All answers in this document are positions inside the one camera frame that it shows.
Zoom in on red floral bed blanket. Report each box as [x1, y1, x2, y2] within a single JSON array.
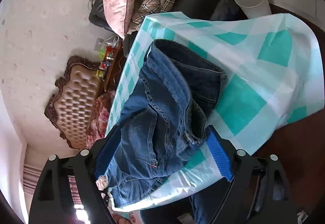
[[86, 90, 116, 149]]

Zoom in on white cylindrical bin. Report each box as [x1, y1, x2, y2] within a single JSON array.
[[234, 0, 272, 19]]

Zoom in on blue denim jeans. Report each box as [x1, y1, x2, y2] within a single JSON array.
[[105, 39, 226, 208]]

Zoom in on tufted brown leather headboard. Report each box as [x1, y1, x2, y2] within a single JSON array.
[[44, 56, 103, 149]]

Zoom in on pink striped curtain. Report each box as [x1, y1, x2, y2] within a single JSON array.
[[23, 164, 82, 205]]

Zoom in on teal checkered tablecloth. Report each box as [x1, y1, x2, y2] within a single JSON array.
[[103, 11, 325, 212]]

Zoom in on clutter of nightstand items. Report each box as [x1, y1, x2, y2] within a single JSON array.
[[94, 35, 121, 78]]

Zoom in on dark wooden nightstand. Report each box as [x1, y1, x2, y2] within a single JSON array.
[[103, 42, 127, 92]]

